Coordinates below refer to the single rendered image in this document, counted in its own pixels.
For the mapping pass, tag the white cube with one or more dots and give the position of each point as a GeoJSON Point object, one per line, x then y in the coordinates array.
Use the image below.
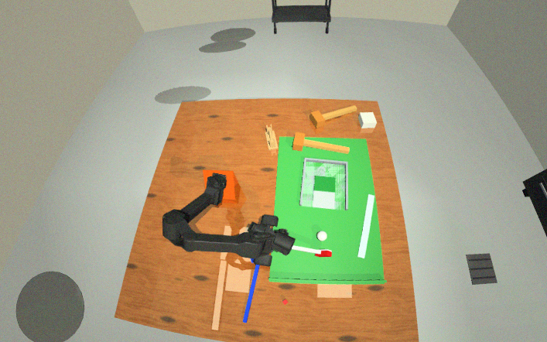
{"type": "Point", "coordinates": [367, 120]}

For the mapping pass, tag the red and grey putter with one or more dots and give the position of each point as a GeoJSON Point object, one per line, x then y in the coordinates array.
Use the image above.
{"type": "Point", "coordinates": [319, 253]}

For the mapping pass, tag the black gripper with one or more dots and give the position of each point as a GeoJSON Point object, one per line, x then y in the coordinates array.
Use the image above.
{"type": "Point", "coordinates": [270, 220]}

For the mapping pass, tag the white flat bar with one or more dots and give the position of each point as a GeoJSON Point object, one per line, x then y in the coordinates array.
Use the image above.
{"type": "Point", "coordinates": [366, 227]}

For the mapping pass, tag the green rectangular mat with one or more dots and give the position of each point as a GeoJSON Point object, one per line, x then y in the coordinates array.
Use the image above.
{"type": "Point", "coordinates": [343, 227]}

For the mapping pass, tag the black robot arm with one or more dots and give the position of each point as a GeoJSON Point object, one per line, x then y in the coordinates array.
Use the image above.
{"type": "Point", "coordinates": [248, 244]}

